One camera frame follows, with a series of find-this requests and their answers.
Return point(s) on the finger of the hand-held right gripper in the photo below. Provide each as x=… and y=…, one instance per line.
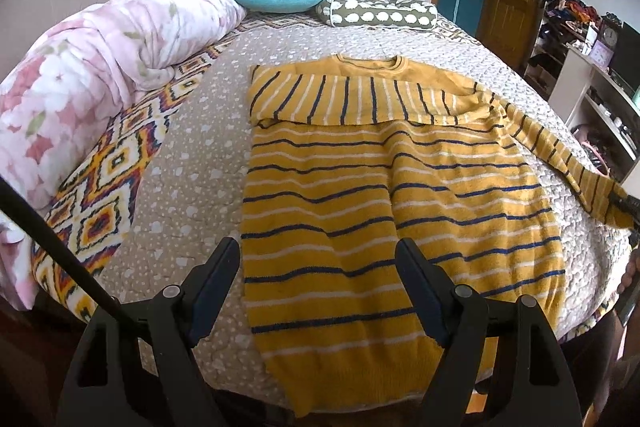
x=627, y=203

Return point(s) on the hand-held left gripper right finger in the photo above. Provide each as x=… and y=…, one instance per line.
x=422, y=292

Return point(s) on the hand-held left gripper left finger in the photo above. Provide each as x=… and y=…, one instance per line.
x=212, y=292

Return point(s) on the yellow striped sweater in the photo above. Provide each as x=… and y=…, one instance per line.
x=350, y=207

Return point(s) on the dark basket pink rim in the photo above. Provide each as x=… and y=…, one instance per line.
x=592, y=147

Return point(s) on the white desk unit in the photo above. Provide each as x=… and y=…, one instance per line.
x=570, y=82

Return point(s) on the beige dotted quilted bedspread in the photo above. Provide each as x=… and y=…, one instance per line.
x=200, y=157

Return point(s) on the geometric patterned blanket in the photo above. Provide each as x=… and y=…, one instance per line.
x=100, y=207

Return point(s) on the black television screen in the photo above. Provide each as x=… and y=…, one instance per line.
x=627, y=57

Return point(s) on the person's dark clothing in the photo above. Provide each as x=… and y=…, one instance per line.
x=595, y=357

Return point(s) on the dark table clock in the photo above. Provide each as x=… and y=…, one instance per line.
x=609, y=34

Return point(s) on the cluttered storage shelf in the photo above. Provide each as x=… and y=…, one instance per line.
x=555, y=37

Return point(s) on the pink floral quilt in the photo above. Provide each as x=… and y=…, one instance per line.
x=100, y=57

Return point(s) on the green bolster pillow white pattern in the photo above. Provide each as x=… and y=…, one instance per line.
x=375, y=13

